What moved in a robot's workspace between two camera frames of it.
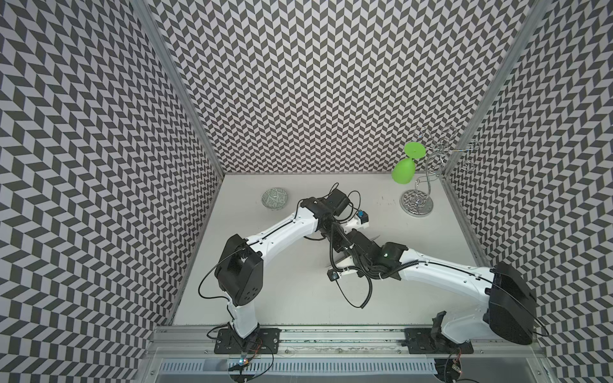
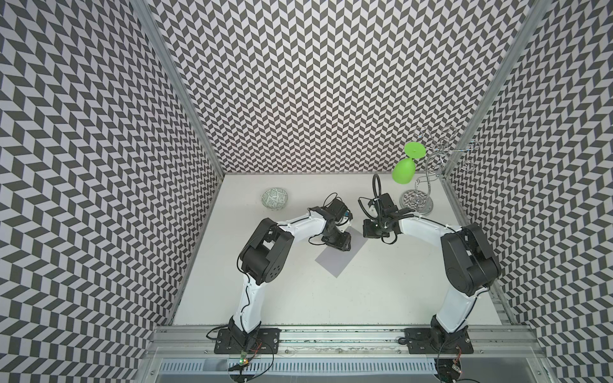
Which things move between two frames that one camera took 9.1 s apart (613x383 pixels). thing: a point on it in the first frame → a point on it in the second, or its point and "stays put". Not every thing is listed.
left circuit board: x=243 y=362 stays put
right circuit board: x=448 y=369 stays put
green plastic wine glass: x=403 y=171 stays put
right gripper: x=361 y=271 → x=367 y=231
